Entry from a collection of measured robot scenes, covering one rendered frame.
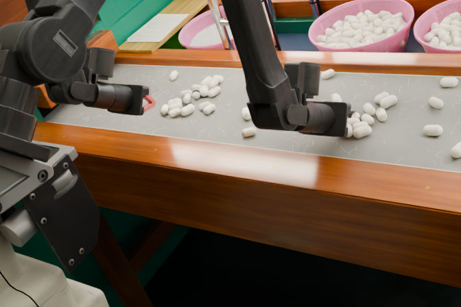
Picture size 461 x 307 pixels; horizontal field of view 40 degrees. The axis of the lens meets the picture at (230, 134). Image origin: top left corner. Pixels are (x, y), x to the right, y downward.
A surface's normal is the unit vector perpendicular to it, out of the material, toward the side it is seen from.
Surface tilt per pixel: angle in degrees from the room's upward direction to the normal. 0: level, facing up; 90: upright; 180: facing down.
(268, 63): 78
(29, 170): 90
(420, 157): 0
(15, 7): 90
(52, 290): 90
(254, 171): 0
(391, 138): 0
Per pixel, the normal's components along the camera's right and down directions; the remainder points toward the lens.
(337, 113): -0.58, -0.03
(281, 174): -0.29, -0.79
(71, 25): 0.72, 0.05
